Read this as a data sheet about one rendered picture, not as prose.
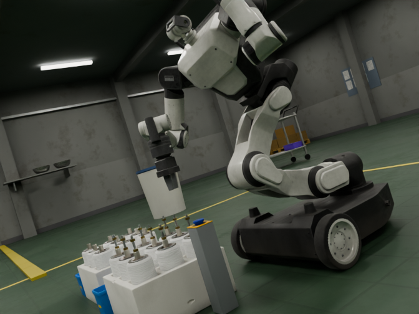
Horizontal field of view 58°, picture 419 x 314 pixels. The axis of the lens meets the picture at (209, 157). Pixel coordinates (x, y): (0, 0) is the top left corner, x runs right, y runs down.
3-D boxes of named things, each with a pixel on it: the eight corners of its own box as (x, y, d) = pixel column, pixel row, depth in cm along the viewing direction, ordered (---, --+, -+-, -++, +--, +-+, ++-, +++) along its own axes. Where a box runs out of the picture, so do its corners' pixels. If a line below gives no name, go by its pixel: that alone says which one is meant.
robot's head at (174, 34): (188, 35, 156) (171, 21, 152) (199, 27, 147) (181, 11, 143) (181, 47, 154) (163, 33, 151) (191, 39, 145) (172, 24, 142)
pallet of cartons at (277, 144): (293, 147, 1441) (287, 126, 1442) (315, 141, 1347) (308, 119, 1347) (265, 156, 1363) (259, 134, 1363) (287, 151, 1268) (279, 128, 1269)
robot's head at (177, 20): (184, 23, 151) (166, 19, 148) (193, 15, 144) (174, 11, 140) (184, 38, 151) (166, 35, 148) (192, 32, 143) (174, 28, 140)
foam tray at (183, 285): (191, 278, 181) (180, 243, 181) (237, 290, 147) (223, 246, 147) (114, 317, 160) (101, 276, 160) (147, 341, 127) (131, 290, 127)
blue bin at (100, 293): (157, 286, 185) (150, 263, 185) (167, 290, 176) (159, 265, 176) (98, 316, 169) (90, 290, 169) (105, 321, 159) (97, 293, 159)
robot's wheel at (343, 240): (356, 256, 144) (341, 206, 144) (368, 256, 140) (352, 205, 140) (323, 278, 134) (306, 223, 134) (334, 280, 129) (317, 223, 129)
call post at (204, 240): (228, 303, 138) (203, 221, 138) (239, 306, 132) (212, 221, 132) (212, 311, 134) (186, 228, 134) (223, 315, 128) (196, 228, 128)
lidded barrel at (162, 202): (181, 207, 524) (167, 162, 525) (196, 206, 477) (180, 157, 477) (145, 220, 501) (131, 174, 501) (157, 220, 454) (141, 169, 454)
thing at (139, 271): (155, 312, 131) (139, 262, 131) (134, 314, 136) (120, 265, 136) (171, 299, 139) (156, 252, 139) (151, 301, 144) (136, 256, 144)
